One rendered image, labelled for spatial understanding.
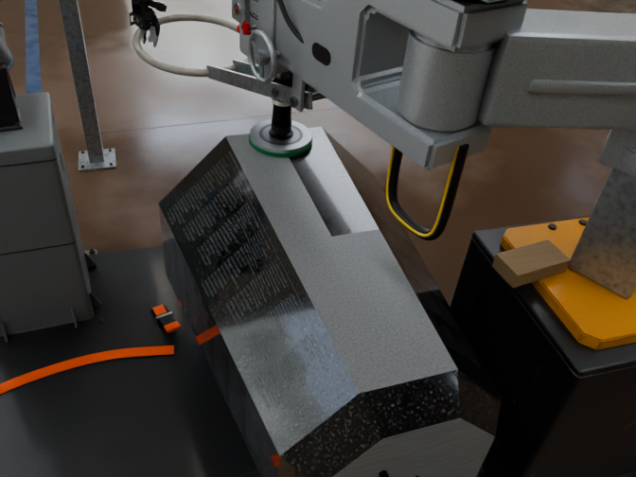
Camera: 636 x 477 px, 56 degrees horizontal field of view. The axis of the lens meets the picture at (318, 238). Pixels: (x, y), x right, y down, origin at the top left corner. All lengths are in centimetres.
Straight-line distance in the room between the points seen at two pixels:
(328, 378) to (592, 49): 91
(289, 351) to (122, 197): 203
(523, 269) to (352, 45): 79
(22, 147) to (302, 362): 122
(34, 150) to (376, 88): 118
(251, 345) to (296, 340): 15
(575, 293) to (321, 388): 84
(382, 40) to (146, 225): 192
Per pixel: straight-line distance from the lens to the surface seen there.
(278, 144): 204
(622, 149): 171
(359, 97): 152
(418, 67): 135
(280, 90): 192
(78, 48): 335
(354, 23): 149
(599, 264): 192
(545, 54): 139
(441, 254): 310
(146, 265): 290
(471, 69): 134
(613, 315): 187
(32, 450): 237
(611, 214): 183
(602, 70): 147
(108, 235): 312
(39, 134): 225
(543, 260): 187
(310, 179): 193
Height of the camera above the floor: 194
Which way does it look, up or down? 39 degrees down
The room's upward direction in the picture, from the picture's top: 6 degrees clockwise
